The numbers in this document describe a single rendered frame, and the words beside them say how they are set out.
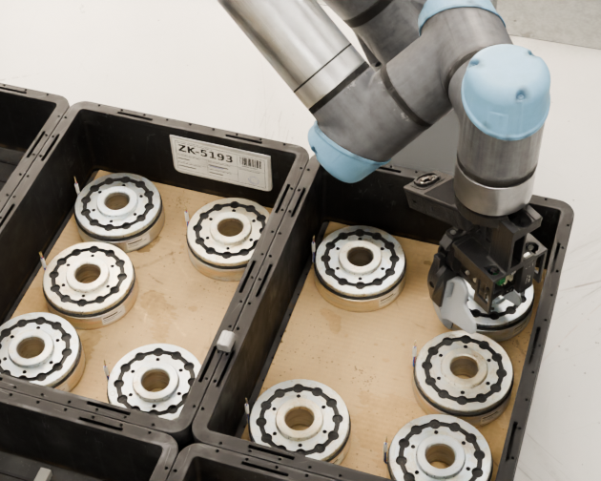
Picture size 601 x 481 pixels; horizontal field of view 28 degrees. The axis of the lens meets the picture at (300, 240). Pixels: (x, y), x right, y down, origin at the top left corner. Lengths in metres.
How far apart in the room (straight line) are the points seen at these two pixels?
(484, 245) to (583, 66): 0.71
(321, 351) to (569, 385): 0.32
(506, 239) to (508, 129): 0.14
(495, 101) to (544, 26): 2.01
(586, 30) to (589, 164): 1.37
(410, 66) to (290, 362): 0.36
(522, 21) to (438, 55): 1.92
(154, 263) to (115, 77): 0.50
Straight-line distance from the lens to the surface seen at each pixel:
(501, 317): 1.30
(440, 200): 1.20
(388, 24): 1.52
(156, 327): 1.34
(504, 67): 1.06
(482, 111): 1.05
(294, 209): 1.31
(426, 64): 1.14
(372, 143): 1.16
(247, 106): 1.76
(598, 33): 3.04
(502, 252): 1.16
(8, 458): 1.28
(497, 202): 1.12
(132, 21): 1.93
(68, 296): 1.35
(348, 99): 1.16
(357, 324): 1.33
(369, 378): 1.29
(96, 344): 1.34
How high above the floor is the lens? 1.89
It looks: 49 degrees down
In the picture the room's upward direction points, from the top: 2 degrees counter-clockwise
